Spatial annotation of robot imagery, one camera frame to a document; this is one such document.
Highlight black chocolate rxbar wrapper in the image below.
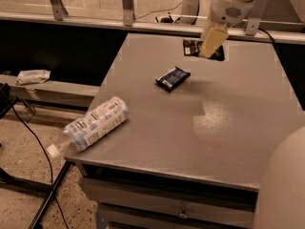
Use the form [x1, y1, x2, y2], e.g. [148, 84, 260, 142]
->
[183, 39, 225, 61]

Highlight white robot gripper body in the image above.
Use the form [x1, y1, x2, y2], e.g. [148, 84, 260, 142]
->
[209, 0, 254, 27]

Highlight blue blueberry rxbar wrapper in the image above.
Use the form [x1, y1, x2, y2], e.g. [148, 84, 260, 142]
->
[155, 67, 191, 93]

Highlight grey cabinet drawer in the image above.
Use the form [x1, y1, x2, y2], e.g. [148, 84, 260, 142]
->
[80, 177, 254, 229]

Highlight clear plastic water bottle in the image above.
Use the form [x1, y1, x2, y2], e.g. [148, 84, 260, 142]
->
[47, 96, 129, 158]

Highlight black stand leg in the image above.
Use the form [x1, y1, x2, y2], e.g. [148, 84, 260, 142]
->
[29, 161, 71, 229]

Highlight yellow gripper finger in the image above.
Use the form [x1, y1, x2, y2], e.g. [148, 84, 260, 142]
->
[200, 16, 217, 40]
[199, 28, 229, 58]

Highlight right metal rail bracket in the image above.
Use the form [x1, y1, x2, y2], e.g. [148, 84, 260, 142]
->
[245, 0, 269, 36]

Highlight metal rail bracket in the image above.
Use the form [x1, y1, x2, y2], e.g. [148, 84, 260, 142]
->
[122, 0, 135, 26]
[245, 0, 269, 36]
[50, 0, 69, 21]

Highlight left metal rail bracket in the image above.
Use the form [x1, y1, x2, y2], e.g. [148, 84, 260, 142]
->
[50, 0, 69, 21]

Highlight middle metal rail bracket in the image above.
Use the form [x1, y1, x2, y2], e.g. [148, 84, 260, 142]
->
[122, 0, 135, 26]

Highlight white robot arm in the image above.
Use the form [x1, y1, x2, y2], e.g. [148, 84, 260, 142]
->
[199, 0, 305, 229]

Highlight black floor cable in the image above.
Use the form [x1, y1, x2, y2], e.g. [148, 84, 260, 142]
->
[11, 105, 71, 229]

